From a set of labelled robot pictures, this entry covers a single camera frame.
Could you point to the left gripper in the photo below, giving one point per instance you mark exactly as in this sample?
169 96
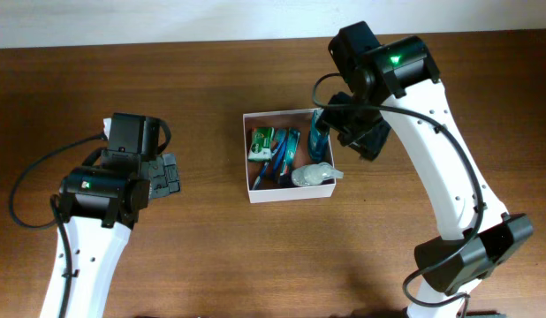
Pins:
165 175

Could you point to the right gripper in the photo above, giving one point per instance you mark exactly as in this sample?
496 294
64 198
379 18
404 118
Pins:
367 145

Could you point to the blue mouthwash bottle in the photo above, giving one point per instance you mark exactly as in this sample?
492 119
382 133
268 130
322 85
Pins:
318 136

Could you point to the green white toothpaste tube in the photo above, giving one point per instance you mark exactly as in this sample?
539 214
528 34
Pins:
289 156

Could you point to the purple foam soap pump bottle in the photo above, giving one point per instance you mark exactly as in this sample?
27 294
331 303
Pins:
315 174

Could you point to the blue white toothbrush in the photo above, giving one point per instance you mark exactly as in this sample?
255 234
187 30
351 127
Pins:
279 135

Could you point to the blue disposable razor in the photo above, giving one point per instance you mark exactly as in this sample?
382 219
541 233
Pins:
278 159

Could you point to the green Dettol soap bar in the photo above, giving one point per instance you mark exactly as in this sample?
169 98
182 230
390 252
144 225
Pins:
260 147

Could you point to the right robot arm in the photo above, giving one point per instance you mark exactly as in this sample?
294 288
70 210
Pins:
397 88

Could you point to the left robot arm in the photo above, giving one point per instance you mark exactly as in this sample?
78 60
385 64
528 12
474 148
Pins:
97 207

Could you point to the white cardboard box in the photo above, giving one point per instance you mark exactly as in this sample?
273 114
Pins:
270 190

